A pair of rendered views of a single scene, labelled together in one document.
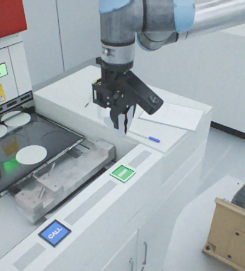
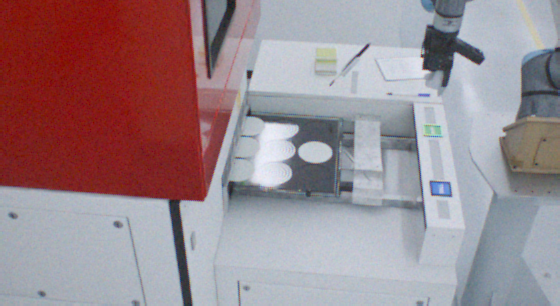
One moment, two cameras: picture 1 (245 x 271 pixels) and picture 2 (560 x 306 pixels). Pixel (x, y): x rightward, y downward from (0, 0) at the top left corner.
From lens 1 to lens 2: 1.29 m
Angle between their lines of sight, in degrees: 25
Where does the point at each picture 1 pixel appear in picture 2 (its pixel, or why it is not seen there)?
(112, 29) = (459, 5)
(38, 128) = (285, 127)
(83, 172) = (376, 150)
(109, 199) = (446, 152)
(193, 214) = (480, 150)
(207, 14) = not seen: outside the picture
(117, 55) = (457, 24)
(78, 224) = (448, 177)
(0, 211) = (329, 215)
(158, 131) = (417, 87)
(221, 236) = (529, 149)
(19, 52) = not seen: hidden behind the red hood
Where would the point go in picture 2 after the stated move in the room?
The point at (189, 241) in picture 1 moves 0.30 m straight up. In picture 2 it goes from (496, 169) to (520, 87)
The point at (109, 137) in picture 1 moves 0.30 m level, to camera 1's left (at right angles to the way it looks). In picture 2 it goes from (371, 109) to (293, 138)
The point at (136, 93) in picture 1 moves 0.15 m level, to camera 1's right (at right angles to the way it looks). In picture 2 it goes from (469, 50) to (508, 37)
